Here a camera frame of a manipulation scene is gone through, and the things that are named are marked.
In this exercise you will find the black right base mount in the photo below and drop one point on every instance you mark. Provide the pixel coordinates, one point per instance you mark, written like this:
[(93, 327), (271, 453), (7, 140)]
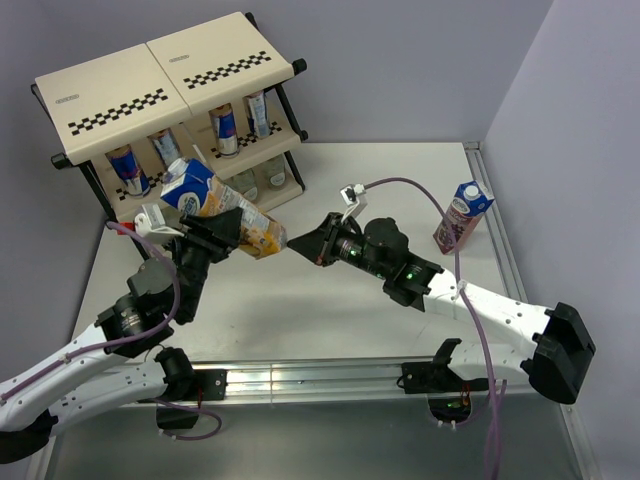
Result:
[(452, 401)]

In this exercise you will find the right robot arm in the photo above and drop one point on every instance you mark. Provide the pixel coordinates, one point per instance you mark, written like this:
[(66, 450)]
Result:
[(554, 344)]

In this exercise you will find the aluminium rail frame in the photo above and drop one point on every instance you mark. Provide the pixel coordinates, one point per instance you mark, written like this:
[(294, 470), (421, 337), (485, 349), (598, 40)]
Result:
[(313, 354)]

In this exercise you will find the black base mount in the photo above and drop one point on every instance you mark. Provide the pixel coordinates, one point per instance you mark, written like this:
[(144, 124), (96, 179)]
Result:
[(182, 405), (452, 401)]

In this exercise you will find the beige three-tier shelf rack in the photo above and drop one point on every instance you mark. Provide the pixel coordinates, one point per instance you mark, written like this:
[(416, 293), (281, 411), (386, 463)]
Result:
[(172, 82)]

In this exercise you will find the red grape juice carton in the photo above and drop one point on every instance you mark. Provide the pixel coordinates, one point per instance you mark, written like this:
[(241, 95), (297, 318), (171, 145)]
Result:
[(469, 204)]

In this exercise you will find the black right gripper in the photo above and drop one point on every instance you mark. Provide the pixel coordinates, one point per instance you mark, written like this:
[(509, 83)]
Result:
[(318, 245)]

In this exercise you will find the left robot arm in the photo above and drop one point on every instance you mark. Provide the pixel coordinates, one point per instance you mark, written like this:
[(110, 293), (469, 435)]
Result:
[(91, 374)]

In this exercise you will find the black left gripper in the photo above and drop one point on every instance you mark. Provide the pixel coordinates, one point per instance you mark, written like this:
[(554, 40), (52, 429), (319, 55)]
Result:
[(223, 226)]

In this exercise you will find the energy drink can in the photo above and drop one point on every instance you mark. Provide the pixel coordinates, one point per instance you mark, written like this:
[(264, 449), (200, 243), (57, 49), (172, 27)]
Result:
[(223, 124), (165, 146), (257, 114), (128, 170)]

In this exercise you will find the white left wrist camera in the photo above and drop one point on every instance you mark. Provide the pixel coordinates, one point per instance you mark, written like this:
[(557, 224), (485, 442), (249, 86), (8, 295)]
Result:
[(149, 223)]

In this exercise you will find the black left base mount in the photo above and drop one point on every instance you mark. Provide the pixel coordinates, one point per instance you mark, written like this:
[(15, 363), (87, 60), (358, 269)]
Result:
[(182, 405)]

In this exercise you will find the glass bottle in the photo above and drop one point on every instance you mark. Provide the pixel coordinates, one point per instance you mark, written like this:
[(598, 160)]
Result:
[(274, 172), (245, 183)]

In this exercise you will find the pineapple juice carton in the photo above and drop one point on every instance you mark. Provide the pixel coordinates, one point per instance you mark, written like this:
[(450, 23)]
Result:
[(194, 189)]

